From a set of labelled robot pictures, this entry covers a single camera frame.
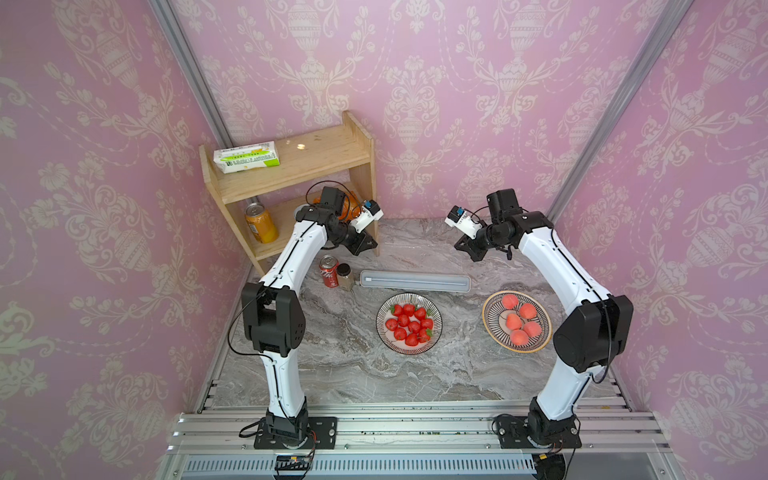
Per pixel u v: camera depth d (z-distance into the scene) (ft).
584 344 1.59
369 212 2.55
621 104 2.82
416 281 3.16
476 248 2.49
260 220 2.60
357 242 2.55
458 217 2.44
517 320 2.94
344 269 3.10
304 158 2.57
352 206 2.52
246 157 2.34
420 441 2.43
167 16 2.30
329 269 3.10
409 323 2.95
